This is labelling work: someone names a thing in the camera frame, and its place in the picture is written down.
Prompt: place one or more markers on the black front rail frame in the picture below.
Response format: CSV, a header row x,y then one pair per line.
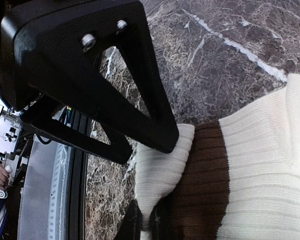
x,y
76,195

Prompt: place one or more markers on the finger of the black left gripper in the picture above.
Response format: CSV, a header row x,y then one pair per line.
x,y
38,119
47,48

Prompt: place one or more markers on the beige and brown sock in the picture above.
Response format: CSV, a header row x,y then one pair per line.
x,y
237,178

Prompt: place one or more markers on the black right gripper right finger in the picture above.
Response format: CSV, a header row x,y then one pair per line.
x,y
161,226

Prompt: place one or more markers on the white slotted cable duct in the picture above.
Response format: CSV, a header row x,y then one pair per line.
x,y
57,201

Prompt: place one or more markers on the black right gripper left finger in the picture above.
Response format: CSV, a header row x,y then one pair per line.
x,y
131,225

